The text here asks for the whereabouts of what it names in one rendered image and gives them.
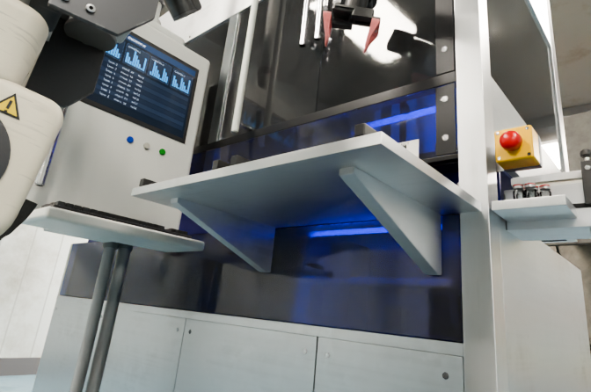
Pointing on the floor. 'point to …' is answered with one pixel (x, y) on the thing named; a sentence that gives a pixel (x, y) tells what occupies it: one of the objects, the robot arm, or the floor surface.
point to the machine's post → (477, 183)
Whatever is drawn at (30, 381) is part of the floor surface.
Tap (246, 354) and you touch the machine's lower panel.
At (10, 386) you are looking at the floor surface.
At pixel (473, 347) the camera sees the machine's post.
